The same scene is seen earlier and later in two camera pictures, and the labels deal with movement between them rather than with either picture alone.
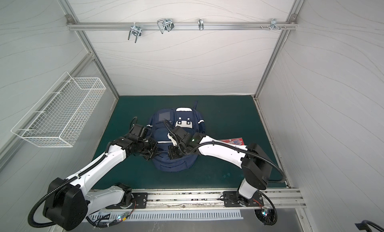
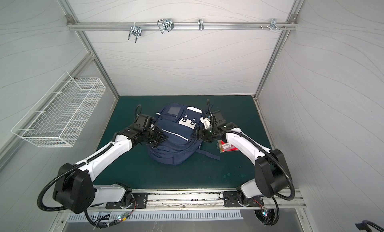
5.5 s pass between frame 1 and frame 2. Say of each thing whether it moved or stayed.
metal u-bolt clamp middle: stayed
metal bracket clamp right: stayed
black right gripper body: moved
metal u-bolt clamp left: stayed
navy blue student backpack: moved
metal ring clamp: stayed
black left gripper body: moved
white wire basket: stayed
